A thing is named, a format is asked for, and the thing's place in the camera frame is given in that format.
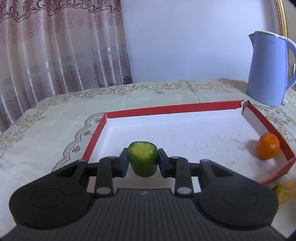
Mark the blue electric kettle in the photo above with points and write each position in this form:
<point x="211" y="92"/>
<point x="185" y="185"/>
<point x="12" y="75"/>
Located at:
<point x="268" y="75"/>

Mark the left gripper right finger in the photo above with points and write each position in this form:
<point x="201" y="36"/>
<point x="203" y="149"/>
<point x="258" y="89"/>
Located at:
<point x="182" y="171"/>

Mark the cream embroidered tablecloth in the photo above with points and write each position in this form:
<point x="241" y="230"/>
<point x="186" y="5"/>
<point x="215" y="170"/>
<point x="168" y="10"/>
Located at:
<point x="48" y="133"/>

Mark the pink patterned curtain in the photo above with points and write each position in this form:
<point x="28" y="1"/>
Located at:
<point x="56" y="47"/>

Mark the red shallow cardboard tray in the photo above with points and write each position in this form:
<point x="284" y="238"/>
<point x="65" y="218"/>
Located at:
<point x="225" y="132"/>

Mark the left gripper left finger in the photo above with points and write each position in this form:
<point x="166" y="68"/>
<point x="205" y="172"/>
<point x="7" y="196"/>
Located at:
<point x="104" y="171"/>

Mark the small yellow-green fruit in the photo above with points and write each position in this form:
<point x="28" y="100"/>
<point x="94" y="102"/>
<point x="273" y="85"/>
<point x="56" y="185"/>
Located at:
<point x="281" y="194"/>

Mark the gold mirror frame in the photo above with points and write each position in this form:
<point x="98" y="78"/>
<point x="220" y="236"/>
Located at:
<point x="285" y="12"/>

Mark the green cucumber piece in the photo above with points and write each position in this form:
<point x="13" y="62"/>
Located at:
<point x="143" y="157"/>

